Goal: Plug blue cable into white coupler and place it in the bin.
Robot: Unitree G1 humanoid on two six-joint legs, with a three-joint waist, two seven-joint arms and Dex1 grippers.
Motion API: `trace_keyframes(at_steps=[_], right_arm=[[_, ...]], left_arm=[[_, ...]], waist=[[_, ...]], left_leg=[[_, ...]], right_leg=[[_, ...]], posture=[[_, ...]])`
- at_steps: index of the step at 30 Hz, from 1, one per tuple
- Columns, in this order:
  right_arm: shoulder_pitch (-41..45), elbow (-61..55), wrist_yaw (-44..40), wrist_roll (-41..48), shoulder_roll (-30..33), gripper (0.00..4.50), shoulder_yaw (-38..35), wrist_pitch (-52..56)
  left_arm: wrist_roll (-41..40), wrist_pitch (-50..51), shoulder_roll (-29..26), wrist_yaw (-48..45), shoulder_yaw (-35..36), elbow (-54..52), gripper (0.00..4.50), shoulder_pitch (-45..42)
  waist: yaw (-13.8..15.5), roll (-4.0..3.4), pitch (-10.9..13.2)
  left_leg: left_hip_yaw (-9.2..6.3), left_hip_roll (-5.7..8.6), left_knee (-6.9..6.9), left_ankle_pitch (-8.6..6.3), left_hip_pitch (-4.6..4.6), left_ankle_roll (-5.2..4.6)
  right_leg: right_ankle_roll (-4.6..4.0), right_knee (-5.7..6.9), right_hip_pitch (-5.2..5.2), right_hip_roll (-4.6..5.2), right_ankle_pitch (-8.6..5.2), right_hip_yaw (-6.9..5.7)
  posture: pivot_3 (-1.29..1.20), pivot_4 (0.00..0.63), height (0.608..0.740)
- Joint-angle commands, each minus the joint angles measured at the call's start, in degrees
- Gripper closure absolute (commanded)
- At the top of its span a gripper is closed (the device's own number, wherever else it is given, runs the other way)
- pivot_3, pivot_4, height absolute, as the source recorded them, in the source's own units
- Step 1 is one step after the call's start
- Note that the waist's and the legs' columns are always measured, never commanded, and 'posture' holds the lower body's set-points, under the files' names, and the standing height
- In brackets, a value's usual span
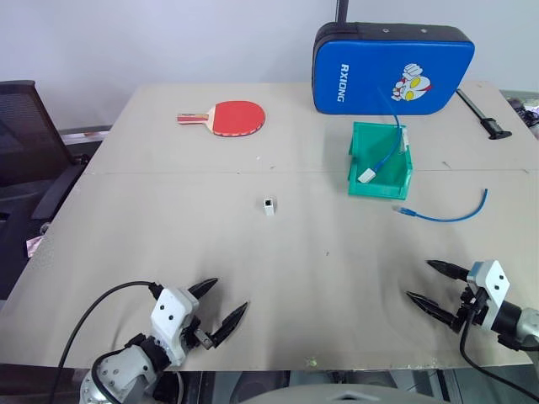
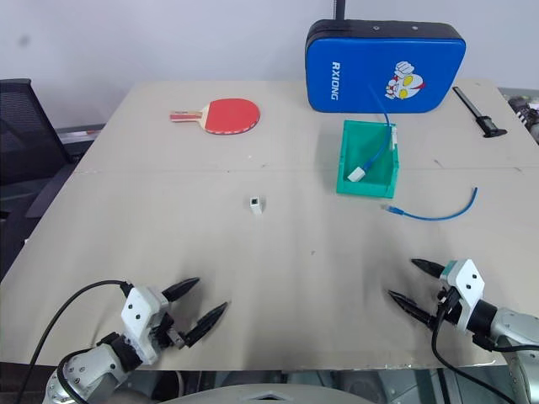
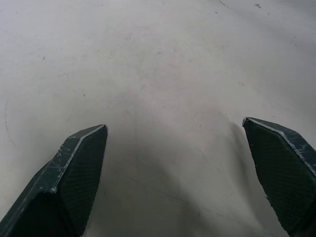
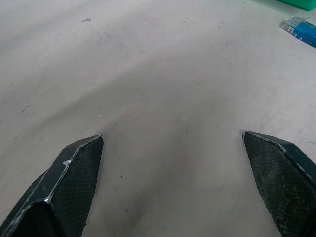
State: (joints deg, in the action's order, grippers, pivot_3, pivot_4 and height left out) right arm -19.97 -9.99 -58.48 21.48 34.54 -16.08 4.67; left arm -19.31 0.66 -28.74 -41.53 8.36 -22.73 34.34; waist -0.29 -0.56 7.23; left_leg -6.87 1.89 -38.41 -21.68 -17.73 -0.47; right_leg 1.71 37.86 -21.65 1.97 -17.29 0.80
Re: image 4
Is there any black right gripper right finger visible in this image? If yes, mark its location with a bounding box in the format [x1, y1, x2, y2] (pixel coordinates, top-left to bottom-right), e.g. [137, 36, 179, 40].
[241, 131, 316, 237]

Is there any green box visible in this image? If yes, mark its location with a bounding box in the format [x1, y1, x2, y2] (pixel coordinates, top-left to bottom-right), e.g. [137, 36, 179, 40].
[275, 0, 316, 12]

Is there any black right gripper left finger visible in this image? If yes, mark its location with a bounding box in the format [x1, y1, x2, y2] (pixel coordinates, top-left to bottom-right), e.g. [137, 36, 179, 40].
[0, 134, 104, 237]

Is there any blue Ethernet cable plug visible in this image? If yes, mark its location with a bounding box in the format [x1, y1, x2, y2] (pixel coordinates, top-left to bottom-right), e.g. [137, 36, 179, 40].
[280, 15, 316, 49]

